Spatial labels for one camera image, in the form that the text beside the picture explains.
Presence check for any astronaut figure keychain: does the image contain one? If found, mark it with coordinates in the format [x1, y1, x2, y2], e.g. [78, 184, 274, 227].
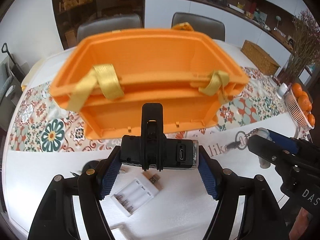
[225, 127, 272, 153]

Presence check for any white battery charger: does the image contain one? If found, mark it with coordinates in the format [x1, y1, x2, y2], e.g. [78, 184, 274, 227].
[111, 173, 160, 217]

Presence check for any black clip-on device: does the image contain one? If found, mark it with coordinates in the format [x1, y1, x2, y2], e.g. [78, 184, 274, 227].
[120, 103, 199, 171]

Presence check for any white USB wall charger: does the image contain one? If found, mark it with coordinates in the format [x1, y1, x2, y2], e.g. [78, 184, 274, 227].
[111, 227, 127, 240]

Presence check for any black retractable cable reel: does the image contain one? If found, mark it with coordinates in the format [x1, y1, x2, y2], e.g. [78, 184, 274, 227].
[71, 160, 99, 177]

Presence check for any operator right hand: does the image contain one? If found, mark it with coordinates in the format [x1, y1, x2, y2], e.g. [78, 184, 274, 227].
[289, 208, 319, 240]

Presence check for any basket of oranges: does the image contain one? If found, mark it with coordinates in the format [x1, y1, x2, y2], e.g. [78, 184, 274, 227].
[285, 82, 315, 132]

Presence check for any white small cup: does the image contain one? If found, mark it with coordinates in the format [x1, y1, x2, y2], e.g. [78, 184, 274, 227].
[276, 83, 288, 99]

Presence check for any woven wicker box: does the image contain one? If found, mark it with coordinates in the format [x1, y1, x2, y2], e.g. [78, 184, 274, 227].
[241, 40, 279, 76]

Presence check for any patterned tile table runner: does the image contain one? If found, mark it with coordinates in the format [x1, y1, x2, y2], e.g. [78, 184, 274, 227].
[9, 67, 287, 152]

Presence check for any dried flower vase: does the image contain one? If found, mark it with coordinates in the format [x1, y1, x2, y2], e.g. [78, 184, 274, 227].
[278, 10, 319, 85]

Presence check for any right grey dining chair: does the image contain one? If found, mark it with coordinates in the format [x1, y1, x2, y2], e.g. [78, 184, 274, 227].
[171, 12, 225, 41]

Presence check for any grey dining chair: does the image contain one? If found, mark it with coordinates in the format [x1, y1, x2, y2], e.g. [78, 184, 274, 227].
[171, 12, 225, 41]
[76, 14, 143, 43]

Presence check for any black upright vacuum cleaner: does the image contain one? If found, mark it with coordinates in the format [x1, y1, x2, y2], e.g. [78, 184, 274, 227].
[1, 43, 25, 83]

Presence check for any orange plastic storage crate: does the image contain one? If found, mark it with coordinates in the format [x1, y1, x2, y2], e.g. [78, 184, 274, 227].
[50, 29, 249, 140]

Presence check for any left grey dining chair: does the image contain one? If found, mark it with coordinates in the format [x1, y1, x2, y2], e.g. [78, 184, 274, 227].
[76, 14, 143, 43]

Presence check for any dark wooden shelf cabinet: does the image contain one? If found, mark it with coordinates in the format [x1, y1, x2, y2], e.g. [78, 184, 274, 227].
[52, 0, 145, 49]

